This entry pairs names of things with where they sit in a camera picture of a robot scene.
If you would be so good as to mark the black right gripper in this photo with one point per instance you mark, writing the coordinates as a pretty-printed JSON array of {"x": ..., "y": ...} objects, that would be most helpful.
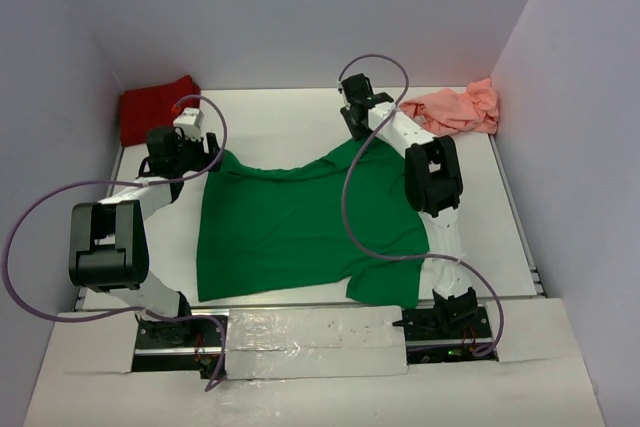
[{"x": 357, "y": 133}]

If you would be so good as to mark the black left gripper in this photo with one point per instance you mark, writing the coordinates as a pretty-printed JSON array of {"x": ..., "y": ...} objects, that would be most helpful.
[{"x": 205, "y": 159}]

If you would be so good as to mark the green t-shirt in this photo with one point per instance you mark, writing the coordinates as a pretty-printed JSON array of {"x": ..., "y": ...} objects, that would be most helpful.
[{"x": 265, "y": 230}]

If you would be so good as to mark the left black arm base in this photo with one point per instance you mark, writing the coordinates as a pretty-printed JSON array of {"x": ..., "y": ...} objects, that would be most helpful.
[{"x": 193, "y": 345}]

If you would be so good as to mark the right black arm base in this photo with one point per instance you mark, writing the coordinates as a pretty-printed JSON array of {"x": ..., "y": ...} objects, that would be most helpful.
[{"x": 426, "y": 343}]

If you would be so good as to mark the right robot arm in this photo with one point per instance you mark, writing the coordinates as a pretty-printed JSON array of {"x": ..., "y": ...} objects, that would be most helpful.
[{"x": 433, "y": 188}]

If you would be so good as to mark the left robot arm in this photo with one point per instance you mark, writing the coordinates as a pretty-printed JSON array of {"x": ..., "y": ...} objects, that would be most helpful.
[{"x": 108, "y": 250}]

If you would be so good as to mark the red folded t-shirt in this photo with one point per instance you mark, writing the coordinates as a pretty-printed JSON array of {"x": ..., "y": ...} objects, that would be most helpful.
[{"x": 143, "y": 109}]

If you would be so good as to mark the pink crumpled t-shirt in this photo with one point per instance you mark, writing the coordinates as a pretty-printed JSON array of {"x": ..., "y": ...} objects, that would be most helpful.
[{"x": 447, "y": 112}]

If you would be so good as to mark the silver taped cover plate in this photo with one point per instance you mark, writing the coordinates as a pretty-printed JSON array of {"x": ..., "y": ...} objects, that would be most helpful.
[{"x": 317, "y": 342}]

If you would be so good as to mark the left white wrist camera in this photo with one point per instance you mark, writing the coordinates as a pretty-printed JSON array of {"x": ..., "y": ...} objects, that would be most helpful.
[{"x": 189, "y": 119}]

